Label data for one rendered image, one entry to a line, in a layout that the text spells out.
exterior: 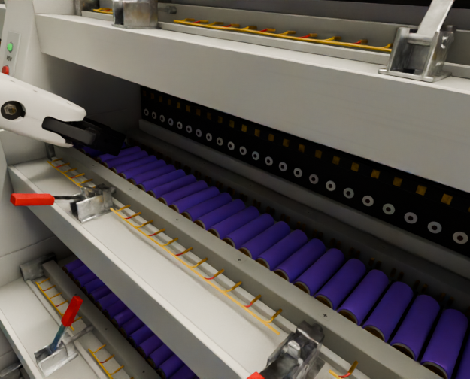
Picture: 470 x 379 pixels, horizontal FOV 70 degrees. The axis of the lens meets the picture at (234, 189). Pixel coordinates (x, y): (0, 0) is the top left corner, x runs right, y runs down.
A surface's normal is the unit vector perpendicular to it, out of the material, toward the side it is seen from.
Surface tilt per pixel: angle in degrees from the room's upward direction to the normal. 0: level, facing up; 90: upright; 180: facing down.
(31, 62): 90
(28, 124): 98
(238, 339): 21
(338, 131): 111
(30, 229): 90
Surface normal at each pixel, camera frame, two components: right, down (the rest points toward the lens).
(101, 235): 0.07, -0.88
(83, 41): -0.66, 0.31
